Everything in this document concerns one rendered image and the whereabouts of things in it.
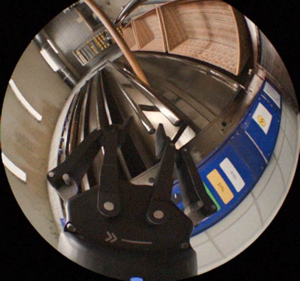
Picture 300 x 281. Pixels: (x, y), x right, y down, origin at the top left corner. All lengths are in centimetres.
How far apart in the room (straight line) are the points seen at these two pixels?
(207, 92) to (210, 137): 19
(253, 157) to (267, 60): 37
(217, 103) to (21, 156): 169
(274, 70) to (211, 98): 37
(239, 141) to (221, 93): 21
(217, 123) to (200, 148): 9
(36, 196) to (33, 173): 28
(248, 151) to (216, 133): 11
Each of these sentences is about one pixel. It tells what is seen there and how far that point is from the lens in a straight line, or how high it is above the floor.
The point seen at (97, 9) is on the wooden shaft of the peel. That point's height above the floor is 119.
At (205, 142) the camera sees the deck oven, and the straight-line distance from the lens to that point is 29.
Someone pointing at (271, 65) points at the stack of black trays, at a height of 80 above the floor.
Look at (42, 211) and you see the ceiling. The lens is 132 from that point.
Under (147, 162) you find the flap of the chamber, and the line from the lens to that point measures 32.
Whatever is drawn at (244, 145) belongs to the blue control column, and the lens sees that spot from 28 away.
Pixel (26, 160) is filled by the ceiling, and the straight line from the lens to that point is 145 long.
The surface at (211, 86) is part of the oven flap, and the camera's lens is 44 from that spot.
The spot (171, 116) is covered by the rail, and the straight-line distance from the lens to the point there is 21.
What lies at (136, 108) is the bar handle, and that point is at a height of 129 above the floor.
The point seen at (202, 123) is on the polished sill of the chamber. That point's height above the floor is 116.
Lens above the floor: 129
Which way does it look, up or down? 2 degrees up
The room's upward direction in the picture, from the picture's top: 125 degrees counter-clockwise
